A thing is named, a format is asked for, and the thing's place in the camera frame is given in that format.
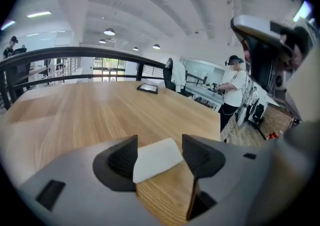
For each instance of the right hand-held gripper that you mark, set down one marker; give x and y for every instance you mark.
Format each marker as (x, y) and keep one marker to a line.
(305, 87)

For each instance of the black office chair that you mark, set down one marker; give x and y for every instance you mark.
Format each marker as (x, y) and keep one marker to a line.
(258, 112)
(168, 74)

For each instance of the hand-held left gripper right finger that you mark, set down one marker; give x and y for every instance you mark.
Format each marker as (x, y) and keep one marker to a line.
(225, 170)

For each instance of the white cloth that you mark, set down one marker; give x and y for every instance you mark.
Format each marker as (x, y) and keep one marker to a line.
(178, 76)

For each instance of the small red object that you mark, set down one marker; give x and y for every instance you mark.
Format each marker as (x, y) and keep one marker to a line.
(273, 136)

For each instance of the black pendant lamp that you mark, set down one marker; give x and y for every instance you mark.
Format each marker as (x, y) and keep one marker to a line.
(109, 32)
(135, 48)
(156, 46)
(102, 41)

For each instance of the white table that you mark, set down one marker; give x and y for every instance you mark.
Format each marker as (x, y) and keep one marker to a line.
(207, 93)

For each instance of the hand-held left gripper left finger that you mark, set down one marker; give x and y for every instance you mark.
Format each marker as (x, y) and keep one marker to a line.
(82, 182)

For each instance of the long ceiling light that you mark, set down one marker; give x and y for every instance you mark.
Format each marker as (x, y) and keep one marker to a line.
(7, 24)
(302, 10)
(38, 14)

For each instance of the white card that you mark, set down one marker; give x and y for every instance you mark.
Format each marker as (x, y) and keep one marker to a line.
(156, 160)

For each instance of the black metal railing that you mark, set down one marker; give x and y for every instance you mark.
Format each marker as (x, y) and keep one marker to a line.
(62, 53)

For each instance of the black framed tablet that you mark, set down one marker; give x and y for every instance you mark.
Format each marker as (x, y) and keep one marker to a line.
(147, 88)

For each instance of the glass entrance door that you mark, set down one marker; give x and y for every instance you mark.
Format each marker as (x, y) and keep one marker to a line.
(110, 69)

